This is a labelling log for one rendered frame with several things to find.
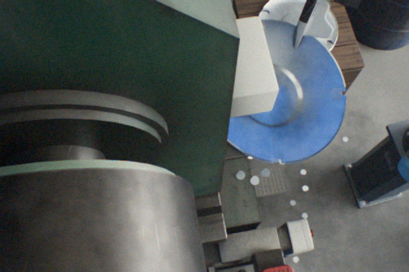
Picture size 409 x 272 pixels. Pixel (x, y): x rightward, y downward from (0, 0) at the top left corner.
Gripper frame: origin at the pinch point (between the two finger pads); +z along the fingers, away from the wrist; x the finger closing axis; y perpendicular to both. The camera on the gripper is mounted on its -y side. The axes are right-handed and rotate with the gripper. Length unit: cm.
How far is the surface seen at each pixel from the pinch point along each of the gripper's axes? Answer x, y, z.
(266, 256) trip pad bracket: -2.1, 13.6, 43.5
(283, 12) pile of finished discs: 82, -14, 8
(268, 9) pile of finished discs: 81, -20, 9
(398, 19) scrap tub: 111, 26, -3
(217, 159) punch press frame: -38.1, 0.8, 6.9
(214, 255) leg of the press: 1, 3, 53
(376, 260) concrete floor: 66, 57, 75
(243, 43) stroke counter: -42.0, -0.3, -5.8
